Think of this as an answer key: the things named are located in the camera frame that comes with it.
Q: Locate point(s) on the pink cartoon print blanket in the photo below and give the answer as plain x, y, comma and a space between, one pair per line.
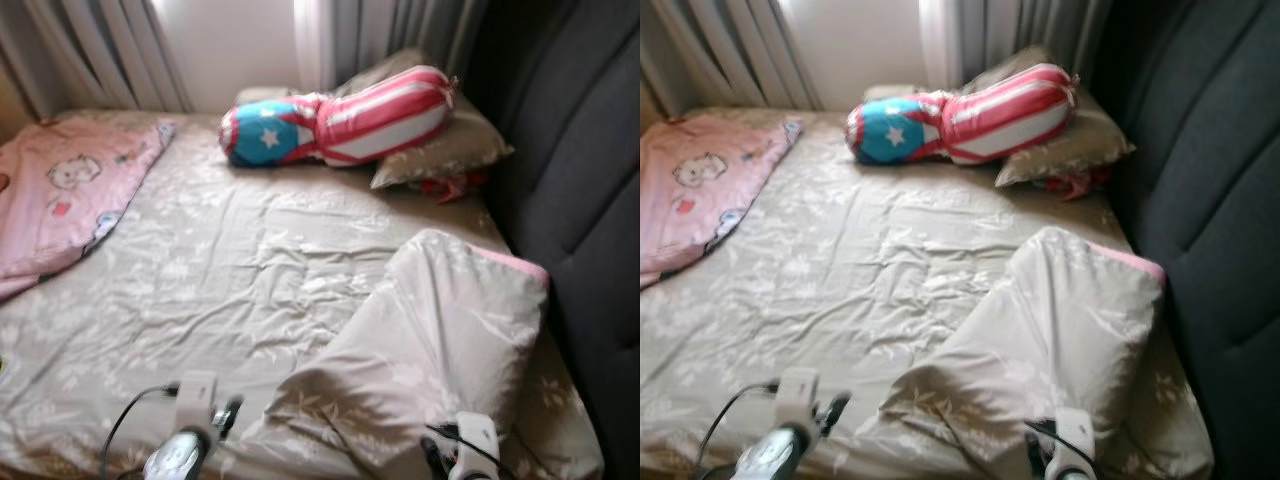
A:
70, 190
700, 190

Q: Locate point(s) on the red white blue star bolster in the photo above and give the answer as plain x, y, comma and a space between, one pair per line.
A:
370, 115
1000, 112

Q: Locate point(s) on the grey curtain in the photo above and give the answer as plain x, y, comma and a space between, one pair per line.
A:
400, 35
720, 50
90, 50
1020, 35

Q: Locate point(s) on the beige pillow with pink edge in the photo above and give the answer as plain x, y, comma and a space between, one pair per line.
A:
1050, 330
430, 330

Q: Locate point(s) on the red fabric item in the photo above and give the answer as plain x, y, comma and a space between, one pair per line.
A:
445, 187
1070, 185

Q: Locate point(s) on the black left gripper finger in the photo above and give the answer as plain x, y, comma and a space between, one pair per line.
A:
836, 404
231, 409

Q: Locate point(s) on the beige floral pillow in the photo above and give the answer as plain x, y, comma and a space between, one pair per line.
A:
1075, 150
450, 155

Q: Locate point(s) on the beige floral bed sheet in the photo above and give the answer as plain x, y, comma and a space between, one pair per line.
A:
860, 260
230, 260

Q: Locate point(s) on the dark grey padded headboard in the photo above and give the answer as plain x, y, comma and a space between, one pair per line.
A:
580, 200
1210, 200

